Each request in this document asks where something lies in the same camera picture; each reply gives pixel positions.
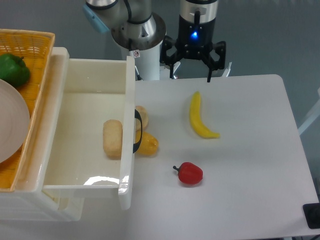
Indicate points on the beige round plate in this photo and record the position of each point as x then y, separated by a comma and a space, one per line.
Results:
14, 120

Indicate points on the round bread roll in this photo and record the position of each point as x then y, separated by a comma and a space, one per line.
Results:
144, 117

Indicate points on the black device at table edge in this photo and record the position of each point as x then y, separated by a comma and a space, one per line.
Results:
312, 215

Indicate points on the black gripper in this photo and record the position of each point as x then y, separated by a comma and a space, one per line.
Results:
195, 42

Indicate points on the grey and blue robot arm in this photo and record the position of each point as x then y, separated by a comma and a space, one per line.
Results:
142, 34

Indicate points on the red bell pepper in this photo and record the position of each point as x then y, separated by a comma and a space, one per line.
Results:
189, 173

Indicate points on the white top drawer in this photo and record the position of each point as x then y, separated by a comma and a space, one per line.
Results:
95, 91

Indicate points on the yellow banana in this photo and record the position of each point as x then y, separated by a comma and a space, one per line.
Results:
196, 121

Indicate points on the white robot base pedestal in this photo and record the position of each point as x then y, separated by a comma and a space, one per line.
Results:
147, 64

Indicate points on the orange woven basket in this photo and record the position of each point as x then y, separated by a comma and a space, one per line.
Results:
36, 47

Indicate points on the white plastic drawer cabinet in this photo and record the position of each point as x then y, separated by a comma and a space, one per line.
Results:
29, 202

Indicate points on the bread loaf in drawer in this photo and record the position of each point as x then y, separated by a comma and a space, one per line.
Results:
113, 138

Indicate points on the yellow bell pepper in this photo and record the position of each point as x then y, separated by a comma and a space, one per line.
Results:
149, 145

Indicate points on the green bell pepper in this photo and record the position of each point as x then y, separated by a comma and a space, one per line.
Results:
13, 70

